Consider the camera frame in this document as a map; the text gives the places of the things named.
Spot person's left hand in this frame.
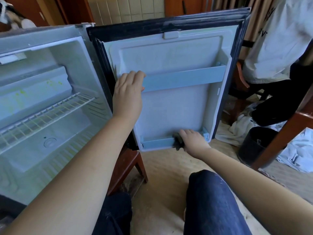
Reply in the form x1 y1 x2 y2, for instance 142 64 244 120
112 71 146 126

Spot person's right hand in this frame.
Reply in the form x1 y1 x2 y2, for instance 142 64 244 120
178 129 212 160

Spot dark grey cloth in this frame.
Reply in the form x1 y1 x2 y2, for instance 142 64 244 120
172 134 186 151

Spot fridge door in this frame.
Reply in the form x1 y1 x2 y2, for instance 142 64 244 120
87 8 251 152

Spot grey mini fridge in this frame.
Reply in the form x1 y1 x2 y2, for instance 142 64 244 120
0 23 134 218

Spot person's left forearm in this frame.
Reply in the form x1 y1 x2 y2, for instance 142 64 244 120
2 115 135 235

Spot person's right forearm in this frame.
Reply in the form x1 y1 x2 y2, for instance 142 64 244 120
198 148 313 235

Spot person's dark trousers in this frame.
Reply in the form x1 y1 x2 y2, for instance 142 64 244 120
92 169 252 235

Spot black plastic bucket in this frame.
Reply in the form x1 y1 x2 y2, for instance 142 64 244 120
238 126 279 167

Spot dark red wooden stand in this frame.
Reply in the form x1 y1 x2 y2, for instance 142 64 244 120
107 147 149 196

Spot beige padded headboard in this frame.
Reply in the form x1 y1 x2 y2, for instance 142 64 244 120
88 0 166 26

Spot beige curtains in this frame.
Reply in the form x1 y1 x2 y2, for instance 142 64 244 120
211 0 275 43

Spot white wire shelf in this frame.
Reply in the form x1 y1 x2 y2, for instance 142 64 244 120
0 93 96 155

